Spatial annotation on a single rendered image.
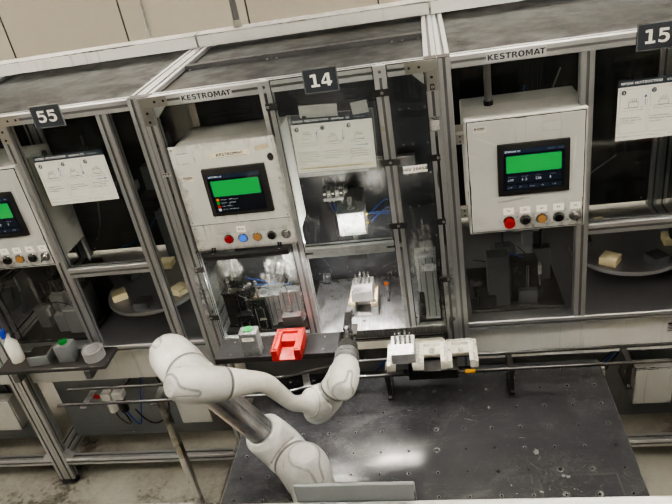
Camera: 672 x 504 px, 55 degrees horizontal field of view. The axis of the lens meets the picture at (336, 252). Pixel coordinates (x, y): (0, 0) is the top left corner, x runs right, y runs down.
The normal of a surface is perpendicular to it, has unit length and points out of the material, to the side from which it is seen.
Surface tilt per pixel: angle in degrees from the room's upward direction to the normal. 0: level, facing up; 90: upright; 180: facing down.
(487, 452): 0
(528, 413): 0
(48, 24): 90
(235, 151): 90
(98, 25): 90
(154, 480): 0
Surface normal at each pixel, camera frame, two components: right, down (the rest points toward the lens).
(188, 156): -0.10, 0.51
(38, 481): -0.15, -0.86
